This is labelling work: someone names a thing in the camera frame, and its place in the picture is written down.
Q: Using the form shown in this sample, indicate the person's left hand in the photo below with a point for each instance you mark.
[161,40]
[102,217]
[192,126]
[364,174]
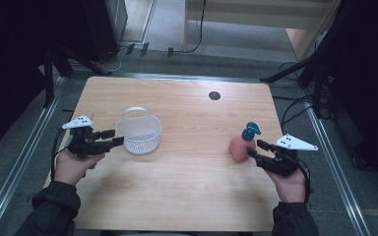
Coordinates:
[70,168]

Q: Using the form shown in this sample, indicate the black round table grommet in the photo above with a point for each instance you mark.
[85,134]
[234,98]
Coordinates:
[214,95]

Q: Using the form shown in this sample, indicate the silver metal floor rail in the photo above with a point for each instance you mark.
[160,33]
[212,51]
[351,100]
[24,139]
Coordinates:
[338,170]
[19,154]

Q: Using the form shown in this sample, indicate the light wooden furniture frame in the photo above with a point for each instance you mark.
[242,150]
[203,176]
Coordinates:
[242,14]

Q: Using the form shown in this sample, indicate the white plastic mesh basket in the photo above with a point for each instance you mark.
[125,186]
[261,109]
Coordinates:
[139,132]

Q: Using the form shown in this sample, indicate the person's right hand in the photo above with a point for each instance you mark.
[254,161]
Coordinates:
[288,187]

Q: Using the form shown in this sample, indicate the pink bottle with blue pump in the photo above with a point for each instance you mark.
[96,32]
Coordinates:
[241,149]

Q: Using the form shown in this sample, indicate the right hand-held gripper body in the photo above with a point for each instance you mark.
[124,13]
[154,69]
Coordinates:
[283,157]

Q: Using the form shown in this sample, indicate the dark cabinet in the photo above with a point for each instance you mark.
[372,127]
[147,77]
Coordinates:
[106,26]

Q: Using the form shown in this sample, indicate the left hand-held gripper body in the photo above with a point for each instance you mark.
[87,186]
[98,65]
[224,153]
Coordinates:
[84,147]

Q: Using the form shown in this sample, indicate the black metal stand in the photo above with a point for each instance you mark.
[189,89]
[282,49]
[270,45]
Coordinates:
[318,72]
[49,78]

